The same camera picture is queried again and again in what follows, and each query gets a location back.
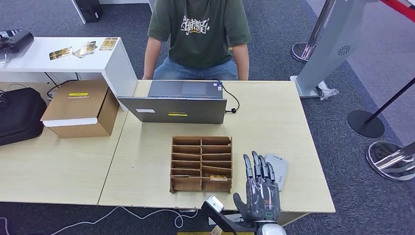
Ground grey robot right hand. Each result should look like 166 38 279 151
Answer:
232 150 281 224

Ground white card reader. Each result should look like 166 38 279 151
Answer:
264 153 289 192

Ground brown cardboard card organizer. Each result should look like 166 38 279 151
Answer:
169 136 233 195

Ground person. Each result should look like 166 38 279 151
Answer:
142 0 252 81

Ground wooden desk leg panel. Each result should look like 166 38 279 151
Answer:
272 213 309 232

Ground grey laptop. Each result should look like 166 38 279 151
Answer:
117 80 228 125

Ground clear plastic wrap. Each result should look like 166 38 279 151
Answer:
316 81 340 101

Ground black stanchion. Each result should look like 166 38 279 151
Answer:
347 77 415 139

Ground chrome stanchion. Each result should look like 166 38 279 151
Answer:
366 141 415 182
291 0 336 64

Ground grey kiosk stand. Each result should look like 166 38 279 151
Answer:
290 0 380 99

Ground brown cardboard box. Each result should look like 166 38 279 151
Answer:
40 79 120 139

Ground white side table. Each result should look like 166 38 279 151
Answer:
0 37 139 112

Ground red barrier belt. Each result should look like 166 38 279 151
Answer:
379 0 415 25

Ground black bag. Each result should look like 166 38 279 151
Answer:
0 87 48 147

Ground black computer tower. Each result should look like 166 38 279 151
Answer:
74 0 104 24

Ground white desk panel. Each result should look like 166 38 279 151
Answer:
70 0 87 24

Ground black device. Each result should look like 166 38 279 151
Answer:
0 29 35 54

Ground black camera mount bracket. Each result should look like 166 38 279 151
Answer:
201 201 260 235

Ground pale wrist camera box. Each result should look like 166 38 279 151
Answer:
206 195 225 214

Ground white metal bracket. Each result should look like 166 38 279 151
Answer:
208 211 274 226

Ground black laptop cable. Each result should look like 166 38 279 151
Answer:
212 78 241 115

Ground white floor cable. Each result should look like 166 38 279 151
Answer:
48 206 199 235

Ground black power cable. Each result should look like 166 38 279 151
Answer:
45 72 80 100

